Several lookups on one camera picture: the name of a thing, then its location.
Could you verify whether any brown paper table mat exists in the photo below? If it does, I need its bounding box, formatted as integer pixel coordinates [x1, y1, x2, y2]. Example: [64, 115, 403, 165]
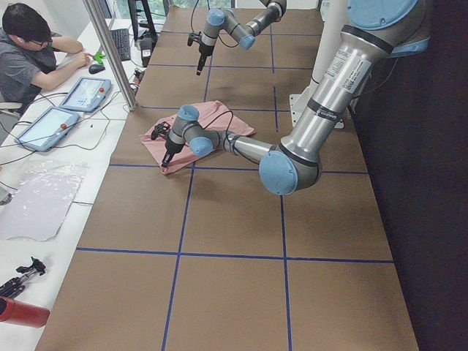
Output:
[37, 8, 418, 350]

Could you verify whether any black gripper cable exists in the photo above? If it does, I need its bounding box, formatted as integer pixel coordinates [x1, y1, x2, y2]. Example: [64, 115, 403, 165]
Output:
[189, 0, 242, 48]
[200, 110, 235, 147]

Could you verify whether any lower blue teach pendant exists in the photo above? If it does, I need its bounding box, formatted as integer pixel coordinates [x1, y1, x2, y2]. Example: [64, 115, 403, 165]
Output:
[14, 107, 80, 152]

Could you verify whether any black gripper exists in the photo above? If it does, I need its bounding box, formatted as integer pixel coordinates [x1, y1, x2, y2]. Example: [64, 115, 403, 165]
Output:
[161, 140, 183, 167]
[196, 42, 211, 76]

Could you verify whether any blue teach pendant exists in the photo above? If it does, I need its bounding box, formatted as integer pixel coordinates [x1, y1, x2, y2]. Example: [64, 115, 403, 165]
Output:
[59, 77, 112, 113]
[14, 107, 80, 152]

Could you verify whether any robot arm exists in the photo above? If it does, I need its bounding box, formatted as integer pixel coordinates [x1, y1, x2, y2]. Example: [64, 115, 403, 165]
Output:
[187, 1, 287, 76]
[162, 1, 433, 195]

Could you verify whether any black keyboard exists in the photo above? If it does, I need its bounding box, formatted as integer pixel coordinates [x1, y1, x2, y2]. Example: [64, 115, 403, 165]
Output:
[110, 29, 131, 61]

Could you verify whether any green small object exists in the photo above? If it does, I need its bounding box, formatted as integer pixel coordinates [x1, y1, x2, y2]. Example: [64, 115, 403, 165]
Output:
[93, 52, 106, 64]

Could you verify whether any red cylinder bottle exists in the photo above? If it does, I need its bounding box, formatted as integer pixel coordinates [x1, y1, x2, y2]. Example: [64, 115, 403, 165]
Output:
[1, 297, 50, 328]

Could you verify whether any upper blue teach pendant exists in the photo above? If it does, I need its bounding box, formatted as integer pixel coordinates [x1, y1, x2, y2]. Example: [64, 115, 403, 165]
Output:
[59, 77, 112, 113]

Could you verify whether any aluminium frame post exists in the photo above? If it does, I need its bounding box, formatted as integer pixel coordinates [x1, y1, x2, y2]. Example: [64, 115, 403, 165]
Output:
[83, 0, 137, 111]

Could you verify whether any black computer mouse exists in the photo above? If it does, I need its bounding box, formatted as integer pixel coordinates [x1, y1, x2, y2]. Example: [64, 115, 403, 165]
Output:
[88, 64, 105, 75]

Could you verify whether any black folded tripod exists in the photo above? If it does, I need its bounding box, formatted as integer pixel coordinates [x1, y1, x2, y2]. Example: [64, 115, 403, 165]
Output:
[1, 257, 46, 299]

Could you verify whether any seated person grey shirt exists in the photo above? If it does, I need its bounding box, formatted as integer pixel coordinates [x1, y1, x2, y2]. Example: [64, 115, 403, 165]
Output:
[1, 3, 92, 115]

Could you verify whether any clear plastic garment bag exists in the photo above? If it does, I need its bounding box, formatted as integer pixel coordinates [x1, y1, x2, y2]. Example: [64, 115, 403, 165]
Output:
[1, 159, 88, 242]

